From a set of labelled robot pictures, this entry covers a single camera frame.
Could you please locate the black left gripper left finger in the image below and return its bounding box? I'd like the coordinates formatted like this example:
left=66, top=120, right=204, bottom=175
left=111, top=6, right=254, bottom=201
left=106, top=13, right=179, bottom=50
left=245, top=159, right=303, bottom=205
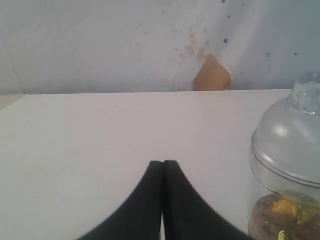
left=81, top=161, right=164, bottom=240

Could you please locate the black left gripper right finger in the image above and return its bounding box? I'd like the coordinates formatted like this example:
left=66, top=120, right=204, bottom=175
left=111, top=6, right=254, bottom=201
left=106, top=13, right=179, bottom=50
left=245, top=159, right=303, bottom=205
left=162, top=160, right=251, bottom=240

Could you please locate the clear plastic shaker cup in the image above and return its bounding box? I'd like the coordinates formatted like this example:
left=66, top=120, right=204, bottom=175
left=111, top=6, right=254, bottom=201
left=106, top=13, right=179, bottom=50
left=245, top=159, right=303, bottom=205
left=248, top=155, right=320, bottom=240

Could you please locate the gold foil coin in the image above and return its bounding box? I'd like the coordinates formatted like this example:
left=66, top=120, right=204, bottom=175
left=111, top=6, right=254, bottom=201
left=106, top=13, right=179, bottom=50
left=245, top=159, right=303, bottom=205
left=271, top=199, right=300, bottom=220

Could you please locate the clear dome strainer lid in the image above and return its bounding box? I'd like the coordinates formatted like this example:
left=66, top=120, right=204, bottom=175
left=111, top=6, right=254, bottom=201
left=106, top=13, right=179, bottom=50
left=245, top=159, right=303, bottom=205
left=251, top=73, right=320, bottom=188

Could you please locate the white backdrop sheet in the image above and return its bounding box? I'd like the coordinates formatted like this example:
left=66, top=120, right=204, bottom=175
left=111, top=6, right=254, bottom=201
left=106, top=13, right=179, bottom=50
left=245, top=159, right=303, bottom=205
left=0, top=0, right=320, bottom=95

